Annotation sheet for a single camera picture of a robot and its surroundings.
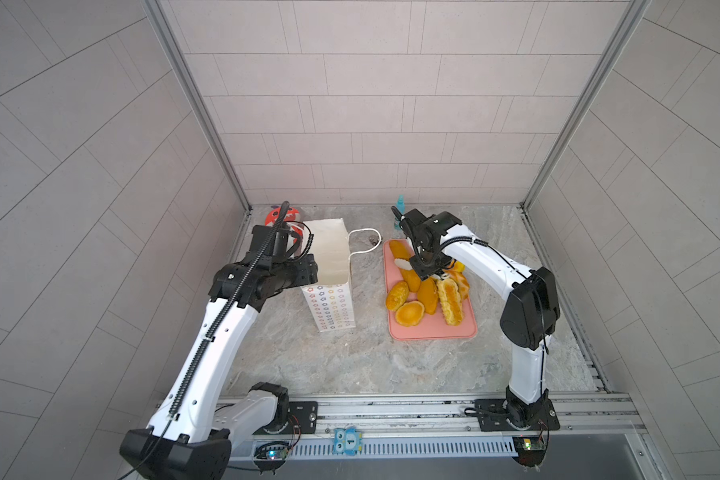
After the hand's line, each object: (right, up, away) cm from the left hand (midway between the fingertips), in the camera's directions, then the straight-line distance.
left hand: (313, 264), depth 72 cm
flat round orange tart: (+25, -16, +13) cm, 32 cm away
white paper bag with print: (+4, -8, -1) cm, 9 cm away
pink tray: (+31, -20, +13) cm, 39 cm away
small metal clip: (+14, +5, +33) cm, 36 cm away
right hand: (+30, -4, +15) cm, 34 cm away
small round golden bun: (+22, -11, +17) cm, 30 cm away
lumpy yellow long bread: (+37, -12, +13) cm, 41 cm away
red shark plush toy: (-21, +13, +31) cm, 39 cm away
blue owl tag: (+9, -39, -5) cm, 41 cm away
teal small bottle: (+25, +18, +44) cm, 54 cm away
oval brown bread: (+31, -11, +17) cm, 37 cm away
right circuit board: (+51, -43, -4) cm, 66 cm away
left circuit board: (-7, -40, -7) cm, 41 cm away
